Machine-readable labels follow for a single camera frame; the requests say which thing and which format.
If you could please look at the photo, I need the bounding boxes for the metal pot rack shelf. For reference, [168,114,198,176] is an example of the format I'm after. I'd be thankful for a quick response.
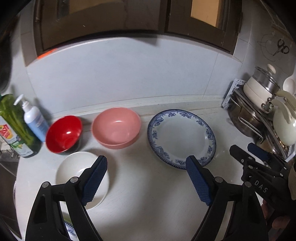
[222,79,295,162]

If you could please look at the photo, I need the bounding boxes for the red black bowl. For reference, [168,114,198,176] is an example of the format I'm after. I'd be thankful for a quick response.
[46,115,83,155]

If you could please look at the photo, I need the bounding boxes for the cream pot with glass lid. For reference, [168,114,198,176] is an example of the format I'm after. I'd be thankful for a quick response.
[243,64,280,113]

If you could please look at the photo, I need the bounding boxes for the cream ceramic teapot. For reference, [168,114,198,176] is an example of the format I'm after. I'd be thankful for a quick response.
[271,90,295,146]

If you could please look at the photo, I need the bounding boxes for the white bowl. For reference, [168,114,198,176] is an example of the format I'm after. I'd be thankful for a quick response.
[55,152,109,210]

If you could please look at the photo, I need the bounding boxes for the green dish soap bottle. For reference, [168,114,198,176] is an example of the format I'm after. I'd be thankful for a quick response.
[1,94,42,158]

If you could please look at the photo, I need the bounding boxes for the dark wooden window frame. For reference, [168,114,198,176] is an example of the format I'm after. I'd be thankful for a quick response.
[33,1,242,55]

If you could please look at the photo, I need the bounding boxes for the white ladle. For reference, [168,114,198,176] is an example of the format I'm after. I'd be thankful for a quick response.
[283,70,296,95]

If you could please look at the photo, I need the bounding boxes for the person right hand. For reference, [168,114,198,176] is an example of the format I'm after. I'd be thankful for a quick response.
[261,200,290,230]

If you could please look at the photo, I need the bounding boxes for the blue floral plate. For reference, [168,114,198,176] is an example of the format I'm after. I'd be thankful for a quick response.
[147,109,217,170]
[64,221,79,241]

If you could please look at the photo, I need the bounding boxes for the black scissors on wall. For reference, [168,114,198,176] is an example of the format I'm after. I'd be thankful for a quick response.
[273,39,290,56]

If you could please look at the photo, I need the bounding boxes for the pink bowl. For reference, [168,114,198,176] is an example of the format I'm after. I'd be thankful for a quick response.
[91,108,142,149]

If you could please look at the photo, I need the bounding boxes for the white blue pump bottle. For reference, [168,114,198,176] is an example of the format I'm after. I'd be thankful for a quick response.
[14,94,49,143]

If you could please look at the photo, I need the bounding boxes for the steel pot left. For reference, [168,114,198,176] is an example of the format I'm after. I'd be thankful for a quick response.
[228,95,264,143]

